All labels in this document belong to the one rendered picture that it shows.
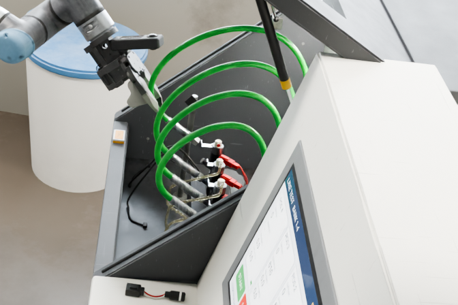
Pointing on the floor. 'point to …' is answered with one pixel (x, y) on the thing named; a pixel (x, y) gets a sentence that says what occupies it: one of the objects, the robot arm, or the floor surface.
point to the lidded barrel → (71, 112)
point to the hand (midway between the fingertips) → (159, 103)
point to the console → (367, 182)
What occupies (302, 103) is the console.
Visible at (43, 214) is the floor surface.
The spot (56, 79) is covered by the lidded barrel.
